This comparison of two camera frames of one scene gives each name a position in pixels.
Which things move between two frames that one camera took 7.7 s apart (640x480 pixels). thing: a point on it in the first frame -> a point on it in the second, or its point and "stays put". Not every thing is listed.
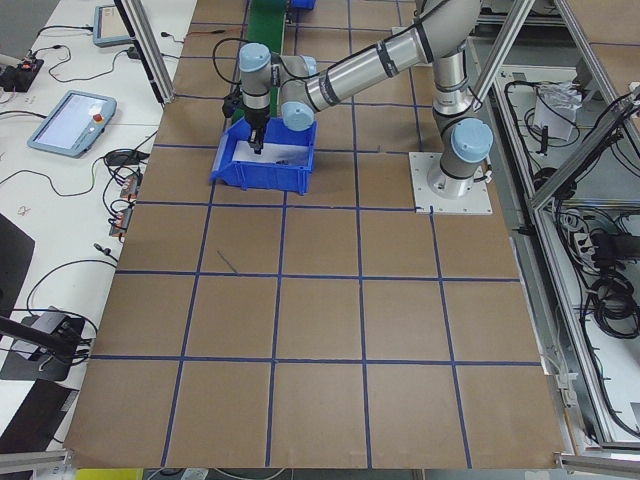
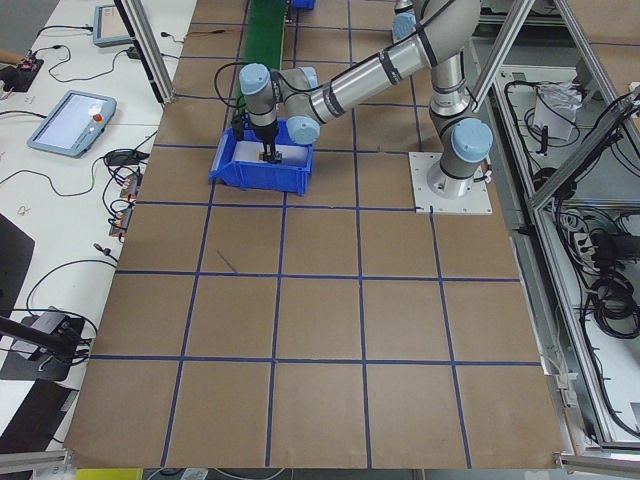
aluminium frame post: [137, 20] stays put
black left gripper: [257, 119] -> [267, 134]
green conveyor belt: [264, 26] stays put
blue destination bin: [303, 5] stays put
